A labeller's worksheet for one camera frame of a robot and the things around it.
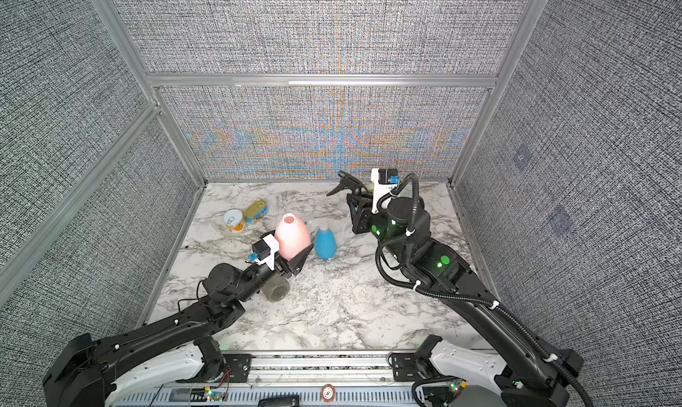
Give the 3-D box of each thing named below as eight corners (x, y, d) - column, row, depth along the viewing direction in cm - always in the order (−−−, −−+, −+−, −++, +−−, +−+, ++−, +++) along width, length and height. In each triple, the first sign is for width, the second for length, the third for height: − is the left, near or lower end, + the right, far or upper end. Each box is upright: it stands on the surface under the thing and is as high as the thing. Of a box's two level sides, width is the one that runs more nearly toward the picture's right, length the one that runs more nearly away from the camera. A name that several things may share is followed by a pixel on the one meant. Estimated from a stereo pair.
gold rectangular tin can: (242, 218, 109) (239, 212, 105) (260, 203, 114) (258, 197, 111) (253, 226, 106) (250, 220, 103) (271, 210, 111) (269, 204, 108)
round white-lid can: (225, 233, 104) (221, 225, 100) (231, 217, 109) (226, 209, 105) (242, 233, 104) (238, 225, 100) (247, 217, 109) (243, 209, 105)
